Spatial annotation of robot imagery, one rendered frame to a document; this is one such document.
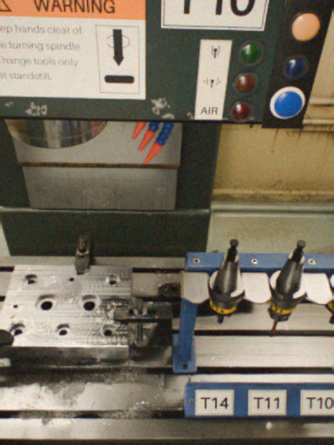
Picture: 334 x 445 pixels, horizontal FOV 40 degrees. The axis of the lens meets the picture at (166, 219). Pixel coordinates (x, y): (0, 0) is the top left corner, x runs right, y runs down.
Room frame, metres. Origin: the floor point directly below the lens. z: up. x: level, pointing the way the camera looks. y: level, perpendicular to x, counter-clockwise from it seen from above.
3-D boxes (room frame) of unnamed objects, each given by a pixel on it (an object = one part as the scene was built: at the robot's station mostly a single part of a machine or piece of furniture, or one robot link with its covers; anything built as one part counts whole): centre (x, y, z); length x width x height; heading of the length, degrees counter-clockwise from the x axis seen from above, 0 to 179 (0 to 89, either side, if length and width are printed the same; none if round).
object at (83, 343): (0.65, 0.22, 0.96); 0.29 x 0.23 x 0.05; 93
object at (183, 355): (0.58, -0.05, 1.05); 0.10 x 0.05 x 0.30; 3
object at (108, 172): (1.09, 0.20, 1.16); 0.48 x 0.05 x 0.51; 93
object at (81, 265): (0.80, 0.21, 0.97); 0.13 x 0.03 x 0.15; 3
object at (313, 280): (0.53, -0.28, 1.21); 0.07 x 0.05 x 0.01; 3
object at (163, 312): (0.61, 0.04, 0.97); 0.13 x 0.03 x 0.15; 93
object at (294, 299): (0.53, -0.22, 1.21); 0.06 x 0.06 x 0.03
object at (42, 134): (0.64, 0.18, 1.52); 0.16 x 0.16 x 0.12
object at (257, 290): (0.53, -0.17, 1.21); 0.07 x 0.05 x 0.01; 3
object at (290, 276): (0.53, -0.22, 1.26); 0.04 x 0.04 x 0.07
